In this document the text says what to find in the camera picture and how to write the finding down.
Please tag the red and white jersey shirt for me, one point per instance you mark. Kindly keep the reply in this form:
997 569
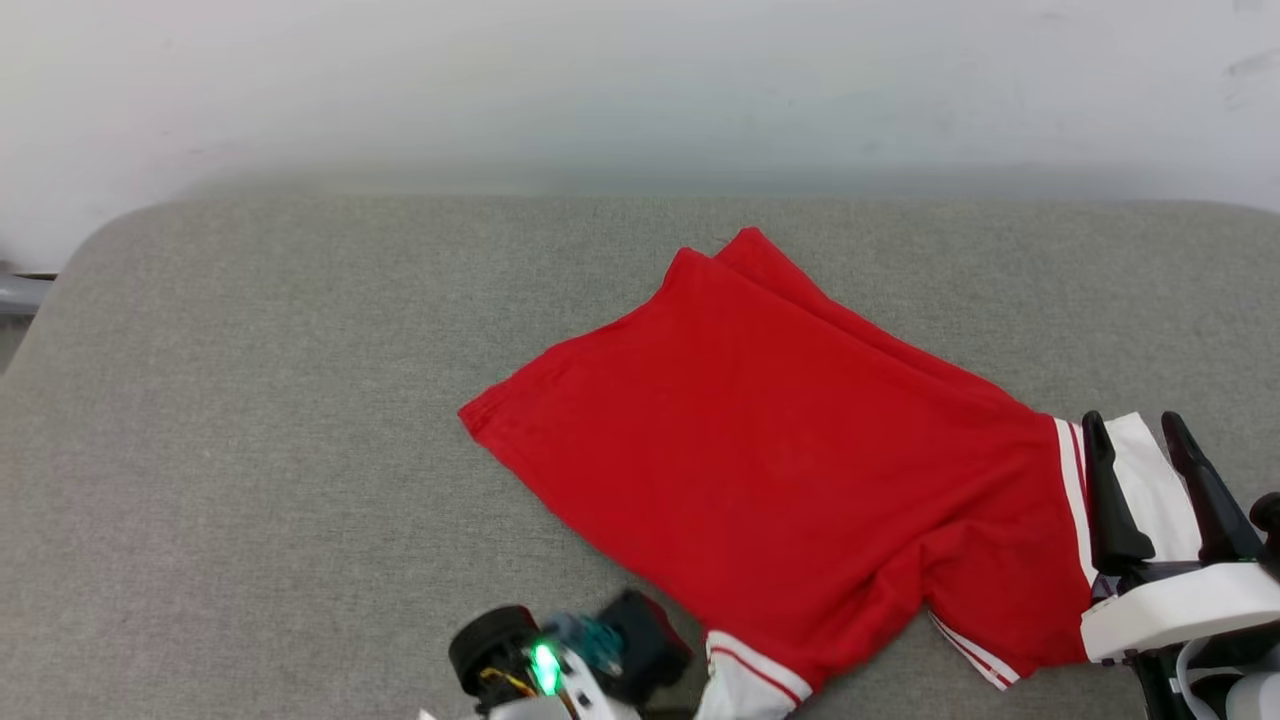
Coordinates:
750 450

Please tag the grey metal pipe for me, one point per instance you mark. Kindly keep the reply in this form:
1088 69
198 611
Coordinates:
18 295

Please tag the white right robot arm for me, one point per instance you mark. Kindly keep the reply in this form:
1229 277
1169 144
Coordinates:
1258 700

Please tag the grey fabric sofa seat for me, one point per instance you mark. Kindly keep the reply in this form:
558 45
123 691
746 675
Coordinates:
250 450

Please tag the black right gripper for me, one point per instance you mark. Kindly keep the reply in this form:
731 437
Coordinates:
1150 572

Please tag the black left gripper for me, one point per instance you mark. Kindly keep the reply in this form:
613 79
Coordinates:
490 645

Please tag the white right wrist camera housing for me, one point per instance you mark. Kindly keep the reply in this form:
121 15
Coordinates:
1180 605

